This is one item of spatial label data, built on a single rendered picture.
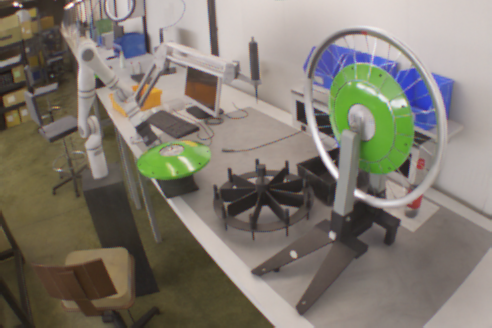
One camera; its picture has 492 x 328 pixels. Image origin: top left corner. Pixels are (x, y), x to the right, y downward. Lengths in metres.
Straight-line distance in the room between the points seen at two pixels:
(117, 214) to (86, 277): 0.68
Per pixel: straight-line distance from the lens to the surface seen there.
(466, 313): 1.12
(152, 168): 1.45
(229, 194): 1.35
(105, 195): 1.92
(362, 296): 1.08
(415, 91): 1.57
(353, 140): 0.96
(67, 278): 1.40
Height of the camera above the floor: 1.74
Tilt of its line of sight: 26 degrees down
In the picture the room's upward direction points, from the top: 4 degrees counter-clockwise
